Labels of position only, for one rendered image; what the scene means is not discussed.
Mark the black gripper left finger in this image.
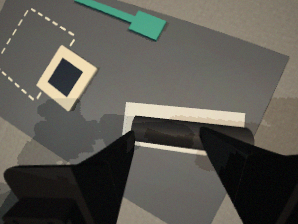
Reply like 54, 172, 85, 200
4, 131, 135, 224

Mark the cream square tile with black centre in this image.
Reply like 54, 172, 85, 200
37, 45, 98, 112

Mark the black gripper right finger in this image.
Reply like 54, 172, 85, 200
200, 127, 298, 224

